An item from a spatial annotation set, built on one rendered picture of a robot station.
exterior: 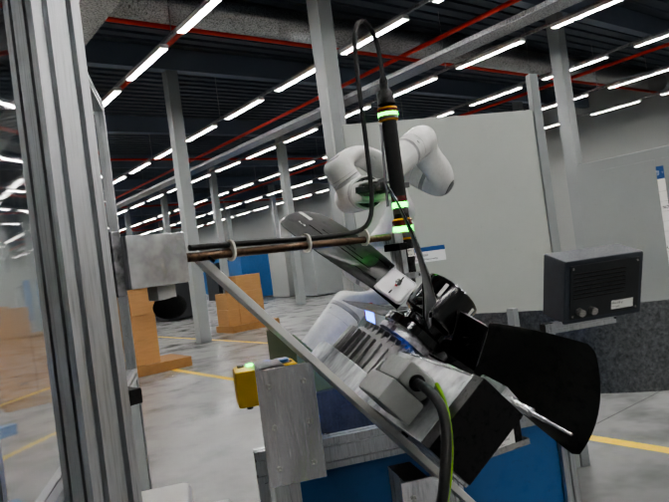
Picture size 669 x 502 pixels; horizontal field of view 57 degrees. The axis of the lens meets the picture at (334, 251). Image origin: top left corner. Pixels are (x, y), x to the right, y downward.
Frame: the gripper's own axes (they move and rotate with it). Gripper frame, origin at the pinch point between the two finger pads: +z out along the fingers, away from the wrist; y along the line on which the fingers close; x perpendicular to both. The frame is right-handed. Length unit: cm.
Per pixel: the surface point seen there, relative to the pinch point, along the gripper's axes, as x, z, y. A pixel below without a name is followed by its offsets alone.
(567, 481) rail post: -87, -25, -53
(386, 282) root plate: -20.0, 10.7, 7.5
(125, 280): -12, 42, 54
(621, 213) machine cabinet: -24, -454, -452
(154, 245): -8, 40, 50
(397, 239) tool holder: -11.9, 7.4, 2.8
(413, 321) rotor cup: -27.2, 19.0, 6.1
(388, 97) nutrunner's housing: 18.2, 4.2, -0.2
